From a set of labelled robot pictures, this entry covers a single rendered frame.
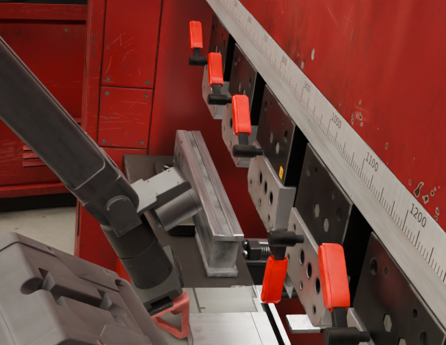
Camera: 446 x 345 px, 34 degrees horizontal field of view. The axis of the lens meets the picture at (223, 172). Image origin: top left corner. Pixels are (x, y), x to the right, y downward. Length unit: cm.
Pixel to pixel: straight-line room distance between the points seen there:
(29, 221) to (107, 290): 287
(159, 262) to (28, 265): 60
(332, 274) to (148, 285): 36
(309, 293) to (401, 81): 29
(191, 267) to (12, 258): 107
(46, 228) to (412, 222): 270
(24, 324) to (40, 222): 293
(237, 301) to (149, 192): 29
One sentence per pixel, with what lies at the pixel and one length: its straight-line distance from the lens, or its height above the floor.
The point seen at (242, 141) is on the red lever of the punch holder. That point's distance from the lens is 101.
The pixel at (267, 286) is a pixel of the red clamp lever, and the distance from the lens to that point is 86.
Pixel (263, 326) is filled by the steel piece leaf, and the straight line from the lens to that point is 110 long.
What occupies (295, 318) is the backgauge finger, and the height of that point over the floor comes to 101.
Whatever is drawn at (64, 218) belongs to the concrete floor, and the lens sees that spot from 331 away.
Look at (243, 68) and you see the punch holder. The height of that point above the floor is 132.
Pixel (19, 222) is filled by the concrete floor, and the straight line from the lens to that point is 328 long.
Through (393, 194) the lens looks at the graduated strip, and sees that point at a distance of 65.
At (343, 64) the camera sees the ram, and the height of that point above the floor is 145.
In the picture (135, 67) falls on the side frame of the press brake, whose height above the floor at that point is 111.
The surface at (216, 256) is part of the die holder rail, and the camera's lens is 140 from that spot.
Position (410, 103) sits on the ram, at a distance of 63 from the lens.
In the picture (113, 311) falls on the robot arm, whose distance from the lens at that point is 41.
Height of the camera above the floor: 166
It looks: 25 degrees down
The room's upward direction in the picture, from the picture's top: 8 degrees clockwise
